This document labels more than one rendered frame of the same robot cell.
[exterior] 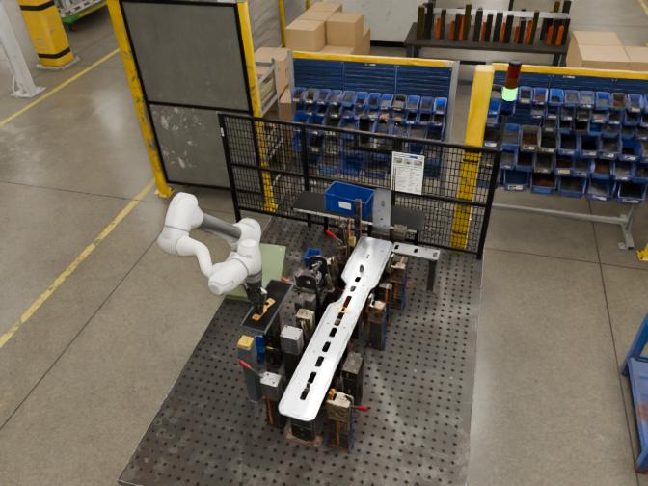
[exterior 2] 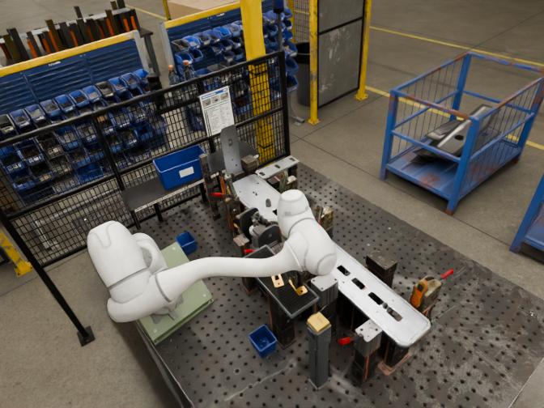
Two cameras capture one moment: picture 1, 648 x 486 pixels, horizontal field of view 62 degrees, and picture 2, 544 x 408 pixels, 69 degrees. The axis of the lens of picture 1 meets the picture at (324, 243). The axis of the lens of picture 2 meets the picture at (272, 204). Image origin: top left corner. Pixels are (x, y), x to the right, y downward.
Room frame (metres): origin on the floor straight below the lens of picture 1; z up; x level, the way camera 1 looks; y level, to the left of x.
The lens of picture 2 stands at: (1.37, 1.15, 2.44)
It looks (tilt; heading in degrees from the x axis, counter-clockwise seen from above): 40 degrees down; 307
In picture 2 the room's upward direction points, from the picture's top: 6 degrees counter-clockwise
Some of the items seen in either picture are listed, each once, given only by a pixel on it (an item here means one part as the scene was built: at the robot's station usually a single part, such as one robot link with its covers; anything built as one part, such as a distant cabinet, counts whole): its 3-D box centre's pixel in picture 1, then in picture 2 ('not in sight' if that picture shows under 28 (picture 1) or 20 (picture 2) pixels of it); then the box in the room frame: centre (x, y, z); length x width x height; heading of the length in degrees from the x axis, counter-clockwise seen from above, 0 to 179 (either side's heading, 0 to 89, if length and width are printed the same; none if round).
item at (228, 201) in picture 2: (342, 267); (235, 222); (2.59, -0.11, 0.88); 0.07 x 0.06 x 0.35; 68
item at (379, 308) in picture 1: (376, 325); (324, 234); (2.08, -0.27, 0.87); 0.12 x 0.09 x 0.35; 68
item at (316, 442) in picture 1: (302, 421); (399, 342); (1.51, 0.15, 0.84); 0.18 x 0.06 x 0.29; 68
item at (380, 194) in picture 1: (381, 211); (231, 151); (2.76, -0.37, 1.17); 0.12 x 0.01 x 0.34; 68
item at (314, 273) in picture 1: (315, 296); (263, 252); (2.26, 0.06, 0.94); 0.18 x 0.13 x 0.49; 158
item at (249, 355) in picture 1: (251, 371); (318, 354); (1.76, 0.41, 0.92); 0.08 x 0.08 x 0.44; 68
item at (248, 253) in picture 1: (248, 256); (295, 214); (1.88, 0.35, 1.59); 0.13 x 0.11 x 0.16; 145
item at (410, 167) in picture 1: (407, 173); (217, 111); (3.00, -0.56, 1.30); 0.23 x 0.02 x 0.31; 68
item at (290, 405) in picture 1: (343, 312); (309, 240); (2.07, -0.09, 1.00); 1.38 x 0.22 x 0.02; 158
